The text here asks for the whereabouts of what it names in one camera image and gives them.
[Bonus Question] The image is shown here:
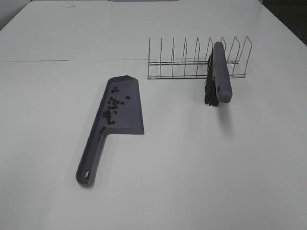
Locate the pile of coffee beans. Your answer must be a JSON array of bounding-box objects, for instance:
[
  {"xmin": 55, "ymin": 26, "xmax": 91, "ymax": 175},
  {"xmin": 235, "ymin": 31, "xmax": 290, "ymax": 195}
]
[{"xmin": 98, "ymin": 86, "xmax": 130, "ymax": 140}]

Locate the metal wire rack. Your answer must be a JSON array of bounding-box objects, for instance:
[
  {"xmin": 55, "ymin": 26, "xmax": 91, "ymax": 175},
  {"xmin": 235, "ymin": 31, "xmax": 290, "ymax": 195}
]
[{"xmin": 147, "ymin": 36, "xmax": 253, "ymax": 80}]

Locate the grey plastic dustpan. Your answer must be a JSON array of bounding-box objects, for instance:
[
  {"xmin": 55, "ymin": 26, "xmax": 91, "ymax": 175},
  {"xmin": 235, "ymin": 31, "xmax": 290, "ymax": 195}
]
[{"xmin": 75, "ymin": 75, "xmax": 144, "ymax": 187}]

